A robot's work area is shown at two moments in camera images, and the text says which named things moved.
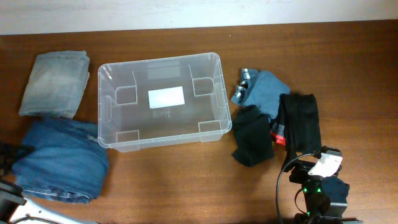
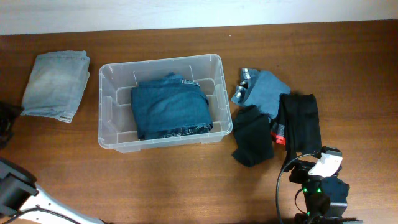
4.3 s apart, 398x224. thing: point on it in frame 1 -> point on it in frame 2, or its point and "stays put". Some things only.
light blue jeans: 56,84 stays put
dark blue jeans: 68,163 -> 169,107
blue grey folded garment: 262,89 stays put
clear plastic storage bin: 175,101 stays put
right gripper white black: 300,168 stays put
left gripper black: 6,162 -> 5,116
